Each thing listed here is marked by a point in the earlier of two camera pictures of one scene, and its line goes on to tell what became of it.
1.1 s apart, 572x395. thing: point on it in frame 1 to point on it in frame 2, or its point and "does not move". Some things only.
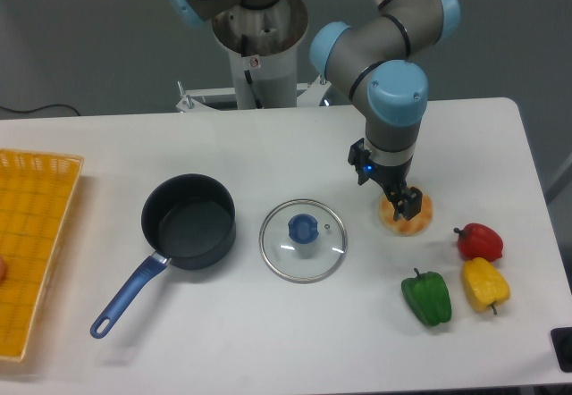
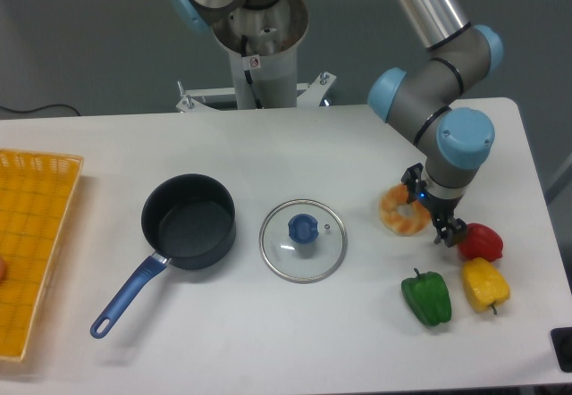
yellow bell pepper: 484,286 does not move
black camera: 364,163 to 411,179
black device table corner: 561,345 does not move
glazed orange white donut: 403,227 does not move
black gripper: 391,178 to 449,228
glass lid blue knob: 302,240 does not move
